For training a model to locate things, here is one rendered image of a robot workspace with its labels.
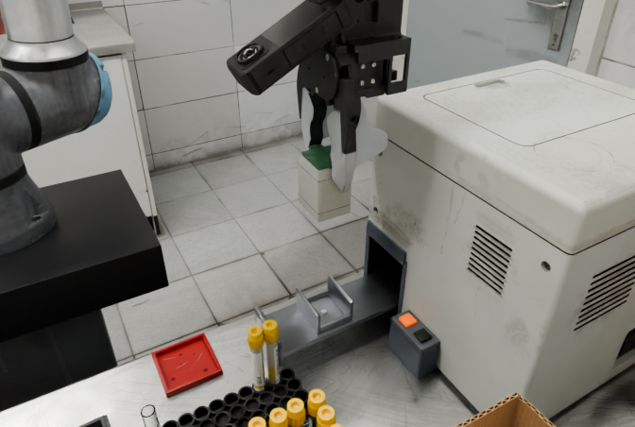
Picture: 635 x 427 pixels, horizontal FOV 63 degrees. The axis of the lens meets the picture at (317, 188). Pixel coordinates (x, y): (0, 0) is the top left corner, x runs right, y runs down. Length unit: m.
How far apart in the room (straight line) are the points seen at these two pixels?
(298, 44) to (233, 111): 2.55
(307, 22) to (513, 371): 0.38
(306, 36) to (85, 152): 1.80
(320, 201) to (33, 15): 0.48
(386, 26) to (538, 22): 1.58
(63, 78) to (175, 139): 2.15
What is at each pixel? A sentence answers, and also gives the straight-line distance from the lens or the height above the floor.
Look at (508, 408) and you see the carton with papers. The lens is 0.49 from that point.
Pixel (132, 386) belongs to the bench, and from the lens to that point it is 0.68.
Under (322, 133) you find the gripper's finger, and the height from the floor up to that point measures 1.15.
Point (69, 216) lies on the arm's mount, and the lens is 0.87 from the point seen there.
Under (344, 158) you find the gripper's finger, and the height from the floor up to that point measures 1.16.
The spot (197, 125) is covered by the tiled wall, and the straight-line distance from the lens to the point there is 2.95.
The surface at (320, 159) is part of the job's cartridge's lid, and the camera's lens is 0.52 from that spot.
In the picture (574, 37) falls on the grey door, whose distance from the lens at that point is 1.97.
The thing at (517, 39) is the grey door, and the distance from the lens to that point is 2.12.
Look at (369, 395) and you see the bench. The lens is 0.64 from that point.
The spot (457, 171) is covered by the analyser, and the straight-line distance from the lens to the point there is 0.52.
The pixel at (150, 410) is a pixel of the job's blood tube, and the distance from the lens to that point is 0.53.
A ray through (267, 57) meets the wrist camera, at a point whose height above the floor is 1.26.
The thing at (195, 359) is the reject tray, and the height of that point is 0.88.
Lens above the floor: 1.39
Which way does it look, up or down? 31 degrees down
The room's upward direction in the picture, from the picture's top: straight up
